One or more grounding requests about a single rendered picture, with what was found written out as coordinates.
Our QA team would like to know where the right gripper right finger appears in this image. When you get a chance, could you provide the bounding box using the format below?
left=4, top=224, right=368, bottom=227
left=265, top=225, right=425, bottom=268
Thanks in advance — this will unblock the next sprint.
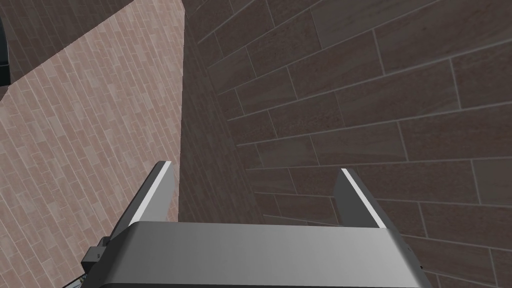
left=332, top=167, right=395, bottom=230

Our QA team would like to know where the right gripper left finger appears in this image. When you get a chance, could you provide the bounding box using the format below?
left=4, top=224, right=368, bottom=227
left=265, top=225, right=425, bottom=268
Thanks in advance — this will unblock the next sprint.
left=109, top=160, right=176, bottom=241

